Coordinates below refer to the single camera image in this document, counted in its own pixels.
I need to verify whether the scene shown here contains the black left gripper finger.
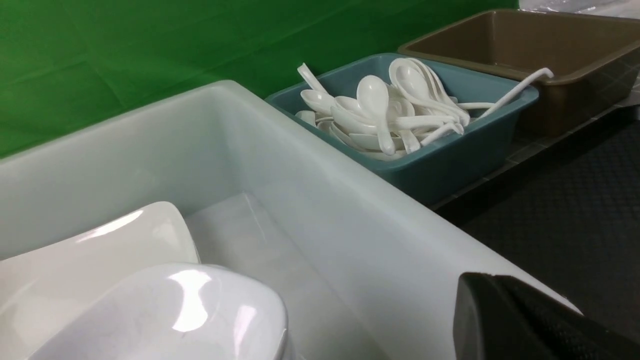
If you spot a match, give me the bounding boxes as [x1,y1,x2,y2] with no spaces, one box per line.
[452,272,640,360]

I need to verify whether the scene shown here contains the white spoon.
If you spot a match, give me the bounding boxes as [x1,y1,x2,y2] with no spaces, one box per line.
[388,58,471,127]
[356,75,397,157]
[297,63,329,95]
[478,68,554,119]

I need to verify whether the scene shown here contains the large white square plate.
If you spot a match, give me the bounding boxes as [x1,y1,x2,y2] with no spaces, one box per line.
[0,202,200,360]

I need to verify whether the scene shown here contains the large white plastic tub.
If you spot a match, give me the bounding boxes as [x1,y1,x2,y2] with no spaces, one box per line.
[1,80,574,360]

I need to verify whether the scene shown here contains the teal plastic bin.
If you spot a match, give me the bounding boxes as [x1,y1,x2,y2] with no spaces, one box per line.
[266,53,539,205]

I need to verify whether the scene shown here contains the white spoon over bin edge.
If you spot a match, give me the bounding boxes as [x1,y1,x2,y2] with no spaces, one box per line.
[478,68,554,119]

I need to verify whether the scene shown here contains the brown plastic bin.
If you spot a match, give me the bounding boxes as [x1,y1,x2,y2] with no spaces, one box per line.
[398,9,640,138]

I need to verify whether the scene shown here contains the white spoon standing upright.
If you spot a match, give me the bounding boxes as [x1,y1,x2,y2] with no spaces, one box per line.
[297,63,329,95]

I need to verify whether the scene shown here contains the stack of white bowls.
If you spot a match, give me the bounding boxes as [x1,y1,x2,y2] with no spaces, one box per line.
[29,263,297,360]

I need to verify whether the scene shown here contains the green cloth backdrop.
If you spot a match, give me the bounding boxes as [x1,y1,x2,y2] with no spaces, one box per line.
[0,0,519,158]

